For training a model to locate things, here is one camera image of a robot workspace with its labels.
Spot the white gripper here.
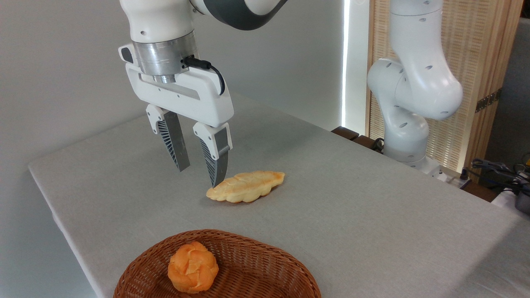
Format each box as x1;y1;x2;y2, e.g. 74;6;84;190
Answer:
119;43;234;187

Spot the round orange bread bun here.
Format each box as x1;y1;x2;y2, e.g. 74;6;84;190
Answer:
167;241;219;293

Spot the leaf-shaped golden bread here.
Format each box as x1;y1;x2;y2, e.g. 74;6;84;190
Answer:
206;171;286;203

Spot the brown wicker basket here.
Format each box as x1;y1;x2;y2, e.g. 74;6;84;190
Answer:
113;229;322;298

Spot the dark wooden base board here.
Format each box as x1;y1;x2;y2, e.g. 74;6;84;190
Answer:
331;126;383;153

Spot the grey tablecloth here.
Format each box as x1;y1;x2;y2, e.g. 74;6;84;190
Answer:
28;93;530;298

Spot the vertical white light strip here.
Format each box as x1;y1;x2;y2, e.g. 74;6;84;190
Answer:
342;0;351;127

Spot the metal screen hinge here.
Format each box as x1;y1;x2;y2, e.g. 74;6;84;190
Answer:
475;89;502;113

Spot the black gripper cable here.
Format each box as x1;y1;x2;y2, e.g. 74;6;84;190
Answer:
182;56;226;96

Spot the bundle of dark cables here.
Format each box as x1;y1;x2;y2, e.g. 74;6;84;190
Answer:
470;157;530;195

